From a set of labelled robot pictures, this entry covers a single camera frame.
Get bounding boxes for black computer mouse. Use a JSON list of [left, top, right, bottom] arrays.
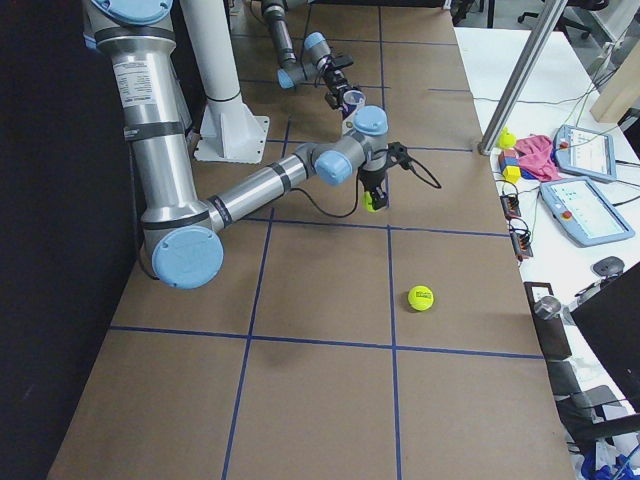
[[592, 256, 625, 278]]

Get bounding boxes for black monitor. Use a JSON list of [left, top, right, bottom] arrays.
[[571, 264, 639, 410]]

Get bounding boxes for red and blue block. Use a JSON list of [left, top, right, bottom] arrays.
[[498, 148, 519, 172]]

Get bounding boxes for far teach pendant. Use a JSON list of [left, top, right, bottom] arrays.
[[553, 124, 617, 183]]

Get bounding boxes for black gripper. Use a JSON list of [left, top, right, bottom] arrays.
[[359, 167, 388, 210], [322, 70, 363, 111]]

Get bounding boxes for near teach pendant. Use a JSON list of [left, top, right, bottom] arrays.
[[540, 176, 635, 247]]

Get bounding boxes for yellow cube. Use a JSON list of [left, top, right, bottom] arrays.
[[502, 165, 521, 184]]

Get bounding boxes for white camera pole with base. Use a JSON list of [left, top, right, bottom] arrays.
[[181, 0, 270, 164]]

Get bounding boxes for clear tennis ball tube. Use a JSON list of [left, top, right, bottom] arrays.
[[341, 93, 366, 134]]

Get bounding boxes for yellow tennis ball with logo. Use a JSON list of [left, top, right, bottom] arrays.
[[407, 285, 435, 312]]

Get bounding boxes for black power adapter far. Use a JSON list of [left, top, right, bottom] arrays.
[[499, 181, 521, 220]]

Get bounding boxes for silver metal cylinder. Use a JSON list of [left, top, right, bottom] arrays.
[[533, 295, 562, 321]]

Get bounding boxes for aluminium frame post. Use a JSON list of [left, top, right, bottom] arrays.
[[477, 0, 568, 156]]

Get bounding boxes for teach pendant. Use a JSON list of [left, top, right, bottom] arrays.
[[540, 176, 635, 247], [553, 124, 617, 183]]

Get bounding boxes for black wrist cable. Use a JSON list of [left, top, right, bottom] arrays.
[[289, 157, 443, 219]]

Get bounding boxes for yellow balls on side table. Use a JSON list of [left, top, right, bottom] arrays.
[[496, 127, 517, 150]]

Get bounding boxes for pink cloth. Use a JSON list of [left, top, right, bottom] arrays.
[[515, 135, 561, 182]]

